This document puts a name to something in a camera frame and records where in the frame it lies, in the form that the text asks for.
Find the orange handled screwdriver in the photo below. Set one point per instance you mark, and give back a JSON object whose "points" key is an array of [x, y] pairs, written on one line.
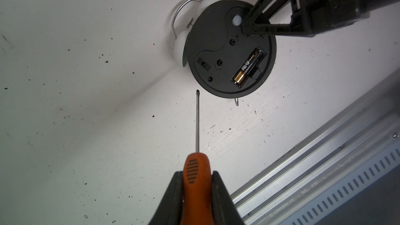
{"points": [[197, 182]]}

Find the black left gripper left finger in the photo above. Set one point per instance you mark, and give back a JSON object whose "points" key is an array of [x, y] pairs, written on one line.
{"points": [[169, 211]]}

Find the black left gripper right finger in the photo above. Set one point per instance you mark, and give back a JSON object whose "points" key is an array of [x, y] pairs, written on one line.
{"points": [[223, 209]]}

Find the black gold AA battery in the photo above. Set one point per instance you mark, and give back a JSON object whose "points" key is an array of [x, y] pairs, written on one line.
{"points": [[244, 72]]}

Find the aluminium front rail frame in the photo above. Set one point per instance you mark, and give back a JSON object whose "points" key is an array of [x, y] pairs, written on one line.
{"points": [[345, 156]]}

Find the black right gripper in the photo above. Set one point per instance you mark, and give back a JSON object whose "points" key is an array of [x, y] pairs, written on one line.
{"points": [[311, 16]]}

